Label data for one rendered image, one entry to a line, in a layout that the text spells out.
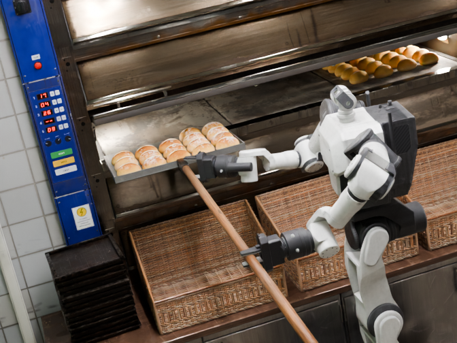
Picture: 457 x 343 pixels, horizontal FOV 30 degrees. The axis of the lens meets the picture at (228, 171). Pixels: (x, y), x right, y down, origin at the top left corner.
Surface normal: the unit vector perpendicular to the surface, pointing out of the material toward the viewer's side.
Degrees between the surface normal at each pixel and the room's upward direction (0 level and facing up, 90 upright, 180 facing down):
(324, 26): 70
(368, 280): 114
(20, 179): 90
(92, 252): 0
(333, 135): 45
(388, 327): 90
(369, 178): 65
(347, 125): 1
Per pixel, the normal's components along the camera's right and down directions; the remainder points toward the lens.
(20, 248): 0.28, 0.30
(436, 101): 0.20, -0.03
